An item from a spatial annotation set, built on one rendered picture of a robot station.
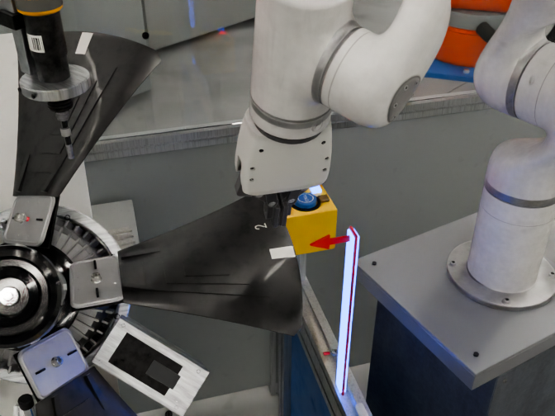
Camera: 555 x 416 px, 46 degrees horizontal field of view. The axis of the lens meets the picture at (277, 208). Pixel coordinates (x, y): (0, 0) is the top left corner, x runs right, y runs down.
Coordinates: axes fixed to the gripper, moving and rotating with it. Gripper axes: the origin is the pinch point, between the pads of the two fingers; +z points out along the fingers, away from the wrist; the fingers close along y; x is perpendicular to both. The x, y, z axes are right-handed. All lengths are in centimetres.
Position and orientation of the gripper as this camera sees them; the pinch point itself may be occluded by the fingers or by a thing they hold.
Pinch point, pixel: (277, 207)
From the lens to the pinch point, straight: 79.6
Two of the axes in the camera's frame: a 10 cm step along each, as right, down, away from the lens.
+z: -0.8, 6.2, 7.8
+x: 2.5, 7.7, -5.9
